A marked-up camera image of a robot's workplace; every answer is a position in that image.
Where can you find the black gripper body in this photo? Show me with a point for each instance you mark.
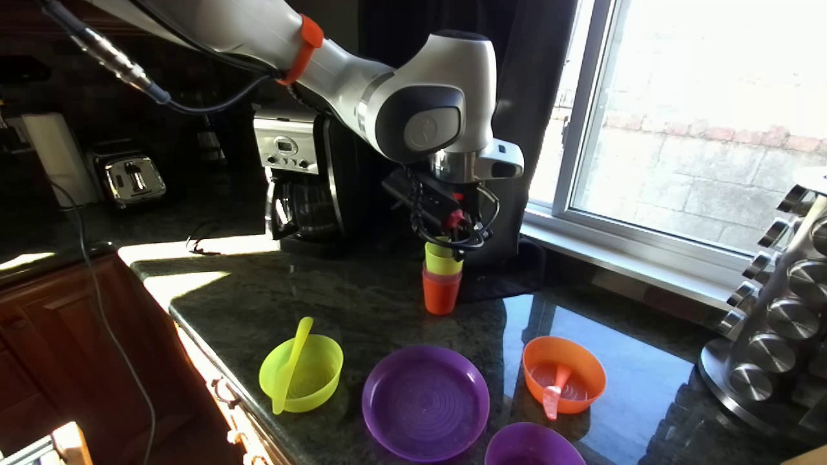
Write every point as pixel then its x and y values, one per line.
pixel 440 206

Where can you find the green plastic cup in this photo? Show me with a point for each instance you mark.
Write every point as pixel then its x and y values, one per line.
pixel 442 262

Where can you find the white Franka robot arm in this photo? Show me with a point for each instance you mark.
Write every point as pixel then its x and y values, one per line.
pixel 344 73

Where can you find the orange plastic cup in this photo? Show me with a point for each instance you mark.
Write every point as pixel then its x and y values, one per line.
pixel 440 294

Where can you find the dark curtain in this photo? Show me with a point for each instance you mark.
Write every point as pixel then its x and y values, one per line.
pixel 533 104

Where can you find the stainless steel coffee maker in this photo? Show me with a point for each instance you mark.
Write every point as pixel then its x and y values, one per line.
pixel 297 171

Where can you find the orange plastic bowl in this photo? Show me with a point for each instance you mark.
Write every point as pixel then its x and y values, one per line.
pixel 579 364

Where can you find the purple plastic plate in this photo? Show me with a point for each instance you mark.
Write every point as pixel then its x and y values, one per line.
pixel 425 403

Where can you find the orange plastic spoon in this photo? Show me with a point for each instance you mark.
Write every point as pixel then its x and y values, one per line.
pixel 557 399

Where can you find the green plastic bowl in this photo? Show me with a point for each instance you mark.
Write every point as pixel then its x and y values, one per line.
pixel 321 374

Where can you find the green plastic spoon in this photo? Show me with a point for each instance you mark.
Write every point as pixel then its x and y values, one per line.
pixel 292 363

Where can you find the purple plastic bowl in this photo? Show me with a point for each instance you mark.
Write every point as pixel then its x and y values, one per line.
pixel 533 444

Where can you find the silver toaster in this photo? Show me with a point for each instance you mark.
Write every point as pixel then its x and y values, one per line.
pixel 129 178

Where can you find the metal spice rack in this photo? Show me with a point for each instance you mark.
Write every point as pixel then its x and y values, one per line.
pixel 777 337

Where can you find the white paper towel roll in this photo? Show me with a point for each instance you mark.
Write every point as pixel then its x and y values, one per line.
pixel 56 159

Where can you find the brown wooden cabinet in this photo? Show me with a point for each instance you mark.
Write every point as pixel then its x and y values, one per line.
pixel 60 352

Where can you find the window with white frame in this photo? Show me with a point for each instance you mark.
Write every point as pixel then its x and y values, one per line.
pixel 698 118

